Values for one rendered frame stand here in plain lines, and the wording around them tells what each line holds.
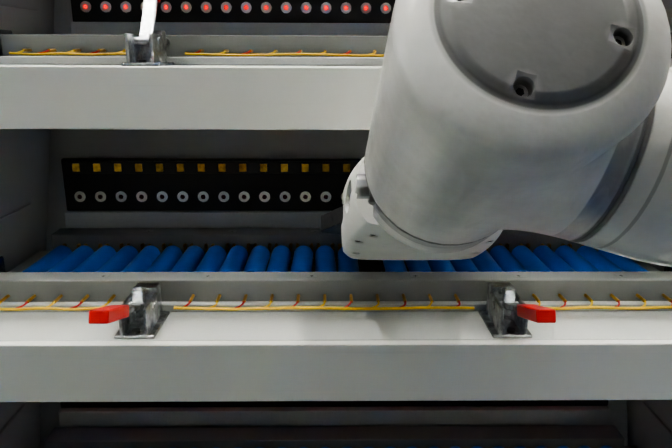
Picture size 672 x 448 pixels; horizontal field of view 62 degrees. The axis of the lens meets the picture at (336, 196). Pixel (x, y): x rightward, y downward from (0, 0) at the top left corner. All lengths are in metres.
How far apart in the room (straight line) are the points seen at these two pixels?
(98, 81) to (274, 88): 0.13
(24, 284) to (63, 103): 0.15
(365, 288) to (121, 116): 0.22
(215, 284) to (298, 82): 0.17
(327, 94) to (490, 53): 0.25
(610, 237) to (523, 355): 0.21
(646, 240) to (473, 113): 0.10
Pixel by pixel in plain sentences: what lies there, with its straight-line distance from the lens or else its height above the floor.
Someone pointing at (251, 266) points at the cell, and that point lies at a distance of 0.48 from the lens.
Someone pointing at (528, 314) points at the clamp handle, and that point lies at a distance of 0.37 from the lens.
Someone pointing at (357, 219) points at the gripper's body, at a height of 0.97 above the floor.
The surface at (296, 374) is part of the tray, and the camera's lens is 0.41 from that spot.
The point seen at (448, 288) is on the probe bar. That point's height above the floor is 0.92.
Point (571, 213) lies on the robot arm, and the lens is 0.22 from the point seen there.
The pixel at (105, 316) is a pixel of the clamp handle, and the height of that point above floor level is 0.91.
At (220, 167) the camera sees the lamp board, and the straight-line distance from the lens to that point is 0.56.
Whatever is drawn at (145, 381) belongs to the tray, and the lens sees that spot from 0.43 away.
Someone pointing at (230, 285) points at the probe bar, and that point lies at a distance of 0.45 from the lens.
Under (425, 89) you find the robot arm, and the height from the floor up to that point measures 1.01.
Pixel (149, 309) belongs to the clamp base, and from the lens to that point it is 0.42.
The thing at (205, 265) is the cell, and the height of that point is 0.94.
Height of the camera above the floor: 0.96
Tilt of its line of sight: 4 degrees up
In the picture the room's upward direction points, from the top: straight up
